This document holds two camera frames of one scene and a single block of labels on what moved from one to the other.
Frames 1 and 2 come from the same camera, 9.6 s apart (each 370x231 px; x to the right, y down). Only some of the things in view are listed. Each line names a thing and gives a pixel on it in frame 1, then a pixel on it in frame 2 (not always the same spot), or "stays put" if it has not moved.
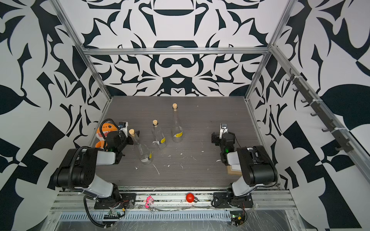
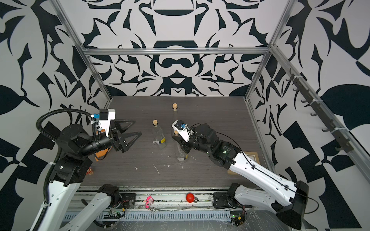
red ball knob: x=190 y=197 stays put
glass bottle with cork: x=160 y=139 stays put
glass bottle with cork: x=145 y=153 -> x=182 y=157
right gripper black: x=217 y=138 -> x=183 y=144
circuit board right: x=236 y=217 stays put
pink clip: x=149 y=200 stays put
